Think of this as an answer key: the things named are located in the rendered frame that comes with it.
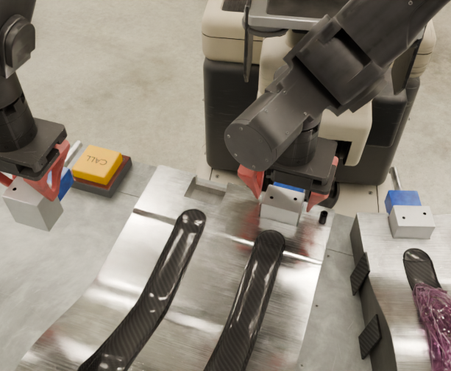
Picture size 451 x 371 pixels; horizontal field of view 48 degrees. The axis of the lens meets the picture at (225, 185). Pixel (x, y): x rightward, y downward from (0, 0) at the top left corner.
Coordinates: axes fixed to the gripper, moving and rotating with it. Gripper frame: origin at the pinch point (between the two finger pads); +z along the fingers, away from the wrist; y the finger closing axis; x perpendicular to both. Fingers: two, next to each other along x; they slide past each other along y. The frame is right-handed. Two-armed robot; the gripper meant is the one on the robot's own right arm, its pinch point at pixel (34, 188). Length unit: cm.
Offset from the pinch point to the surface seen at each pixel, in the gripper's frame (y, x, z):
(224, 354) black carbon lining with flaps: 28.2, -10.2, 5.9
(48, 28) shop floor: -125, 160, 96
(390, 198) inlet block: 43.1, 20.3, 8.7
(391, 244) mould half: 44.3, 13.3, 9.9
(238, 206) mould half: 23.4, 10.2, 6.4
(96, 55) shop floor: -90, 146, 96
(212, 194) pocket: 18.6, 13.1, 9.1
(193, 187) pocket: 15.6, 13.1, 8.5
